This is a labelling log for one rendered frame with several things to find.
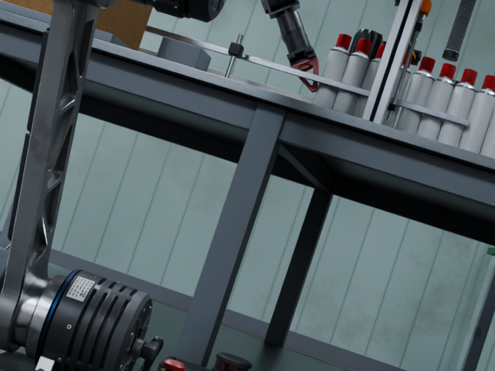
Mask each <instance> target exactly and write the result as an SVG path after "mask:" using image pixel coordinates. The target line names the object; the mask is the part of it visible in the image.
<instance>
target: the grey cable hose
mask: <svg viewBox="0 0 495 371"><path fill-rule="evenodd" d="M475 3H476V0H461V3H460V6H459V8H458V12H457V15H456V18H455V20H454V24H453V27H452V31H451V33H450V36H449V39H448V41H447V42H448V43H447V45H446V49H444V51H443V56H442V58H443V59H445V60H449V61H453V62H457V59H458V57H459V52H460V51H459V50H460V48H461V46H462V45H461V44H462V42H463V39H464V36H465V32H466V30H467V28H468V23H469V21H470V18H471V15H472V13H473V12H472V11H473V9H474V5H475Z"/></svg>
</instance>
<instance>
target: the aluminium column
mask: <svg viewBox="0 0 495 371"><path fill-rule="evenodd" d="M422 3H423V0H401V1H400V3H399V7H398V9H397V13H396V17H395V19H394V22H393V25H392V28H391V31H390V34H389V37H388V39H387V43H386V46H385V50H384V52H383V55H382V58H381V61H380V64H379V67H378V70H377V72H376V76H375V79H374V81H373V85H372V88H371V92H370V94H369V97H368V101H367V104H366V106H365V110H364V113H363V115H362V119H364V120H368V121H372V122H375V123H377V124H383V121H384V119H385V114H386V112H387V108H388V105H389V103H390V99H391V96H392V94H393V90H394V88H395V85H396V81H397V79H398V76H399V72H400V70H401V66H402V63H403V61H404V57H405V54H406V51H407V47H408V45H409V42H410V38H411V36H412V33H413V30H414V27H415V23H416V21H417V18H418V14H419V12H420V9H421V5H422Z"/></svg>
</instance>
